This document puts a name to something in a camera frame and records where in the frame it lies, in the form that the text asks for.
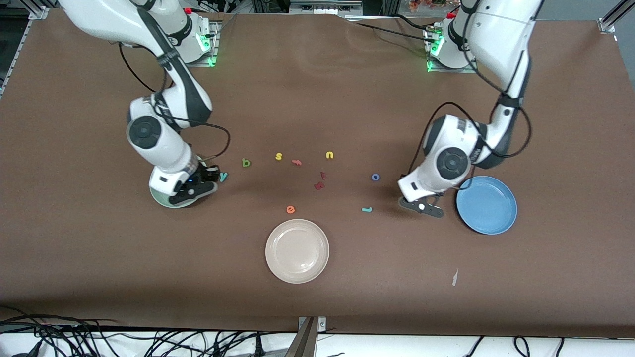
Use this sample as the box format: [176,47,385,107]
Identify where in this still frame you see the black cable on table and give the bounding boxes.
[355,22,437,45]
[392,14,431,33]

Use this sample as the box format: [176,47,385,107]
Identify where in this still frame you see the beige plate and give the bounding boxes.
[265,219,330,284]

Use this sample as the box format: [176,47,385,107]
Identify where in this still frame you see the orange flowers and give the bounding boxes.
[409,0,461,11]

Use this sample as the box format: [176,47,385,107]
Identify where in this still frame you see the blue plate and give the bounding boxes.
[456,176,518,235]

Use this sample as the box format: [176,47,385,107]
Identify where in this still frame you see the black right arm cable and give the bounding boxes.
[118,42,232,162]

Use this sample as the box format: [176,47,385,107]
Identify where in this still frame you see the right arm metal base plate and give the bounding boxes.
[165,22,220,68]

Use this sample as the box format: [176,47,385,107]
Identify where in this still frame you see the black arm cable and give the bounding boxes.
[118,42,232,162]
[401,50,532,179]

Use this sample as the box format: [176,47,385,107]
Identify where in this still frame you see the green plate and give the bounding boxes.
[149,171,211,209]

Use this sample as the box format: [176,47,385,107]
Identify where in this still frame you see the aluminium side rail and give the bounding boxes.
[0,20,31,97]

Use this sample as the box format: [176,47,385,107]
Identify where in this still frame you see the grey equipment box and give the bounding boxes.
[290,0,364,16]

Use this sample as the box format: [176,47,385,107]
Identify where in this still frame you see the aluminium frame corner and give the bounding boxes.
[598,0,635,34]
[27,0,50,20]

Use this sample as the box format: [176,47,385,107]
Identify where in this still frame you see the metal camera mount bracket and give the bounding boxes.
[284,316,328,357]

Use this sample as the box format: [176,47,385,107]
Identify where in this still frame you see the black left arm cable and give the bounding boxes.
[401,50,532,179]

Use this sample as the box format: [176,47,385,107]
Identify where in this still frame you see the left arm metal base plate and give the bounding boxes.
[426,27,479,74]

